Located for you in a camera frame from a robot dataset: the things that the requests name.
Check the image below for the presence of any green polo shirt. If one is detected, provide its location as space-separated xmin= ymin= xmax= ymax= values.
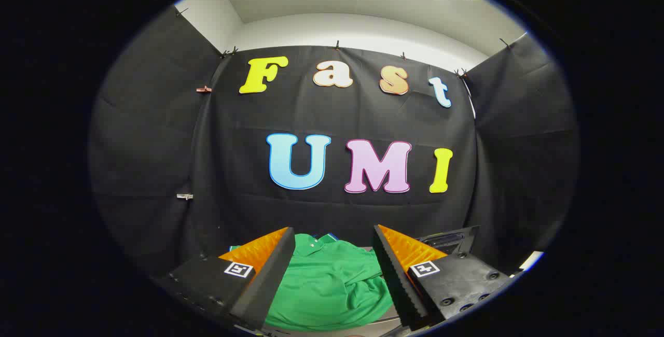
xmin=230 ymin=232 xmax=395 ymax=331

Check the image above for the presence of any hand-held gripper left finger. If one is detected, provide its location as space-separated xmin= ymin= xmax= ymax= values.
xmin=169 ymin=227 xmax=296 ymax=330

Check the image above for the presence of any black backdrop cloth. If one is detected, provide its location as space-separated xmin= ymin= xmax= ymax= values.
xmin=88 ymin=5 xmax=579 ymax=278

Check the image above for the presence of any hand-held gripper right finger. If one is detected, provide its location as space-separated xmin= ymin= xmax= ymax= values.
xmin=372 ymin=224 xmax=511 ymax=330

